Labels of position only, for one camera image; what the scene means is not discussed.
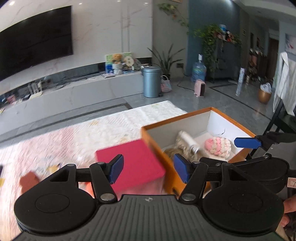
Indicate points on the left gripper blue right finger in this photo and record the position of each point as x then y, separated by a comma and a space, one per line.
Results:
182, 167

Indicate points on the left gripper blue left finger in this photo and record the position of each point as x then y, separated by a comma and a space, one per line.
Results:
116, 166

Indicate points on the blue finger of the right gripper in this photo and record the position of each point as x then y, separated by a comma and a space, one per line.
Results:
250, 143

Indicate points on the brown sponge block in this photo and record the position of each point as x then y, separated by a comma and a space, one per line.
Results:
28, 181

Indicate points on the person right hand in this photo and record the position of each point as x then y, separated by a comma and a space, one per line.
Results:
289, 207

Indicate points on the red box lid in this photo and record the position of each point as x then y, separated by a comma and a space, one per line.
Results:
142, 173

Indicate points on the pink white knitted ball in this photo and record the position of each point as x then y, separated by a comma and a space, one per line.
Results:
218, 146

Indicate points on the silver white bottle toy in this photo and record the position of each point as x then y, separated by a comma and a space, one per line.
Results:
188, 145

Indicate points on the orange cardboard box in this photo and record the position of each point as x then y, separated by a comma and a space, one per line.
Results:
189, 133

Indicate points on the gold round pot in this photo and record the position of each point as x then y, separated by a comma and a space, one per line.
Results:
263, 96

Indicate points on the white hanging cloth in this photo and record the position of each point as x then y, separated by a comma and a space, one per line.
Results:
285, 84

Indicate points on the pink space heater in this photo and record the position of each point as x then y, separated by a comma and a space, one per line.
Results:
199, 88

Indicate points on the pink white lace rug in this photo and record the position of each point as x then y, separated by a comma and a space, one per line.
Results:
76, 144

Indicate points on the pink woven basket bag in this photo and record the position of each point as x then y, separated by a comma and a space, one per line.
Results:
165, 84

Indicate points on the blue water jug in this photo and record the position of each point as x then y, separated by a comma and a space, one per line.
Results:
199, 70

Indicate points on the grey marble tv console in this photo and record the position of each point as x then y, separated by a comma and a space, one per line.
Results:
75, 95

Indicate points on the dark shelf with plants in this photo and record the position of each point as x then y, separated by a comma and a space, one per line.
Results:
221, 52

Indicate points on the blue metal trash bin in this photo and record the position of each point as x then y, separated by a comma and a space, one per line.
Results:
152, 81

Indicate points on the teddy bear gift set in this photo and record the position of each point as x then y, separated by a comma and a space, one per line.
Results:
121, 63

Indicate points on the potted floor plant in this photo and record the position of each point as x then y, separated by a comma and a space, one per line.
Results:
166, 61

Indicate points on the white wifi router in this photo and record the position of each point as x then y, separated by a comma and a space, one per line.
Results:
35, 89

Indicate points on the black wall television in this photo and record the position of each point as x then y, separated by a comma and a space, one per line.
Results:
36, 40

